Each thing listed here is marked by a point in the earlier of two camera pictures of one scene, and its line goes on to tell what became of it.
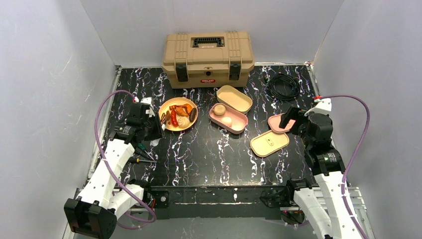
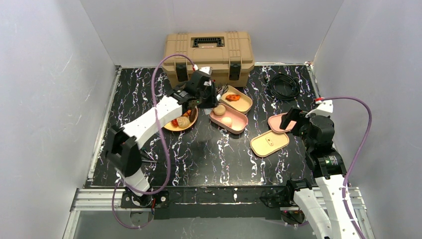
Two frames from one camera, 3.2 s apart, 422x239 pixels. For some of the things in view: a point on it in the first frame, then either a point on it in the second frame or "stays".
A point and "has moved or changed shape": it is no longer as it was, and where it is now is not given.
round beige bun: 219,109 stays
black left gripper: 155,124 -> 211,97
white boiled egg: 227,121 stays
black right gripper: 297,120 stays
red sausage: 173,118 stays
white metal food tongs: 154,142 -> 221,89
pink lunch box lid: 273,122 stays
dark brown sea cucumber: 192,114 stays
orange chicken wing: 187,106 has moved or changed shape
